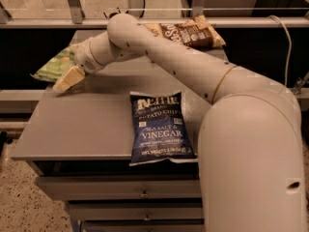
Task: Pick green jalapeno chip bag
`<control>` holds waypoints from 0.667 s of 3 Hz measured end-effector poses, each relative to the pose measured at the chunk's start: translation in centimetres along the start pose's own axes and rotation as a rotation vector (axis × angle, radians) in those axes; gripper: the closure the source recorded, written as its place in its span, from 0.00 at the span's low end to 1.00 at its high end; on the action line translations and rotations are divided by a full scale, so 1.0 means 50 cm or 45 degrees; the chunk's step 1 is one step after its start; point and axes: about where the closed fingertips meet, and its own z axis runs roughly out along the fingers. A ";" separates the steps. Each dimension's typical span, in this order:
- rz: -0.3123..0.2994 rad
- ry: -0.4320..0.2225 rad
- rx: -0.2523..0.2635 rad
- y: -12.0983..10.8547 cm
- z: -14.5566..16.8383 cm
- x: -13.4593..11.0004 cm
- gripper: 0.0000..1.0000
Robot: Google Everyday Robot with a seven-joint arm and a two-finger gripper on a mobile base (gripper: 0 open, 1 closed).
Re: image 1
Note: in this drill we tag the green jalapeno chip bag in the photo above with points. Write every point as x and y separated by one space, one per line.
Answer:
57 65

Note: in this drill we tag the blue salt vinegar chip bag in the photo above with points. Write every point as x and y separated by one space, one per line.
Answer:
159 130

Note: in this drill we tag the grey metal railing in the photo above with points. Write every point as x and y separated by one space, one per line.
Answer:
97 14

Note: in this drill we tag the brown sea salt chip bag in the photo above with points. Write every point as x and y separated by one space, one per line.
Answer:
195 33

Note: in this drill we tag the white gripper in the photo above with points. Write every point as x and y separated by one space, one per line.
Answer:
84 57

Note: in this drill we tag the grey drawer cabinet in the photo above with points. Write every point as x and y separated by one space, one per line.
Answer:
79 143

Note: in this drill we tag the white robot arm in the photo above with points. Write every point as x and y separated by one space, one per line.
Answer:
249 146

